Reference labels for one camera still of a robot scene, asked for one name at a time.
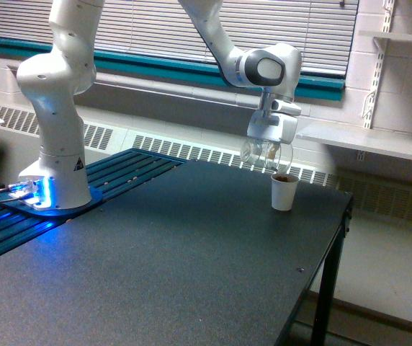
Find blue slotted aluminium rail bed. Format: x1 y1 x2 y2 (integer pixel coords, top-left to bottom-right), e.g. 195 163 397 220
0 149 186 256

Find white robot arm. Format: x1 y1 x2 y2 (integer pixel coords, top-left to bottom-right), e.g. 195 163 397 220
17 1 303 211

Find white window blinds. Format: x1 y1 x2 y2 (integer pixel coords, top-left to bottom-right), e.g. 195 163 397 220
0 1 359 75

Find clear plastic cup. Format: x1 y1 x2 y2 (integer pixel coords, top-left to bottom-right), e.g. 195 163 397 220
240 138 293 172

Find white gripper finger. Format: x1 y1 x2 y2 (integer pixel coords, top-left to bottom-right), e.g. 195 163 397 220
266 141 280 159

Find white wall shelf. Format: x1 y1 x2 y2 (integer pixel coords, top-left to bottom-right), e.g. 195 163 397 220
359 30 412 43
297 122 412 160

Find white paper cup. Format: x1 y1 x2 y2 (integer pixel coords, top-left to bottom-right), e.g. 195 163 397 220
271 173 299 211

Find black table leg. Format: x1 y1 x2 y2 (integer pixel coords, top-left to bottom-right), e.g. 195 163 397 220
310 197 354 345

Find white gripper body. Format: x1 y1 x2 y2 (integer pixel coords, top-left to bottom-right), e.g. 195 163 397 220
247 92 301 144

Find lower white wall shelf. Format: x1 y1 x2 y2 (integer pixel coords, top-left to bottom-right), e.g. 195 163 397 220
297 122 412 160

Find white baseboard radiator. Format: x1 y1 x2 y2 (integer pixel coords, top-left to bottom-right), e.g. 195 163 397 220
0 105 412 222

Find white shelf bracket rail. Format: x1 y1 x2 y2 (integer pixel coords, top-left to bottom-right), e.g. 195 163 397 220
362 0 395 129

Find upper white wall shelf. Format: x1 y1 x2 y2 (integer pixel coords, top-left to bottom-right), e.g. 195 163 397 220
359 30 412 43

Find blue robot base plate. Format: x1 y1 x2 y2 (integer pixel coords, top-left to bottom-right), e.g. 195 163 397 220
0 187 103 218

